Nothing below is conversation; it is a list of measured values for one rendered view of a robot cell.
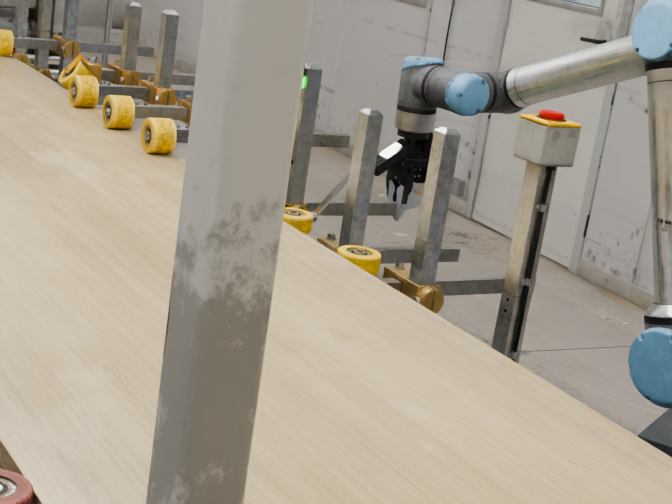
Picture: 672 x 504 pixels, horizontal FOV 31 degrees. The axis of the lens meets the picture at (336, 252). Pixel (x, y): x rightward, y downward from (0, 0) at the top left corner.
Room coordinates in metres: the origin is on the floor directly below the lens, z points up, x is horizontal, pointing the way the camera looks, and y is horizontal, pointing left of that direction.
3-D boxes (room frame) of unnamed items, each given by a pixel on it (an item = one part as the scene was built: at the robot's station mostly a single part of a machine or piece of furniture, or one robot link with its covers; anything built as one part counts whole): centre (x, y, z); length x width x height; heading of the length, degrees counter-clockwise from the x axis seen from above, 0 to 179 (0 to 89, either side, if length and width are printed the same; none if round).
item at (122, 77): (3.44, 0.66, 0.95); 0.13 x 0.06 x 0.05; 33
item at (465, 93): (2.70, -0.21, 1.14); 0.12 x 0.12 x 0.09; 41
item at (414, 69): (2.78, -0.13, 1.14); 0.10 x 0.09 x 0.12; 41
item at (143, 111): (3.06, 0.36, 0.95); 0.50 x 0.04 x 0.04; 123
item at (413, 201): (2.77, -0.15, 0.86); 0.06 x 0.03 x 0.09; 122
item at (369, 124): (2.37, -0.03, 0.89); 0.03 x 0.03 x 0.48; 33
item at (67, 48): (3.86, 0.93, 0.95); 0.13 x 0.06 x 0.05; 33
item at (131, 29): (3.42, 0.65, 0.92); 0.03 x 0.03 x 0.48; 33
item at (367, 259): (2.13, -0.04, 0.85); 0.08 x 0.08 x 0.11
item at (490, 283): (2.24, -0.21, 0.83); 0.43 x 0.03 x 0.04; 123
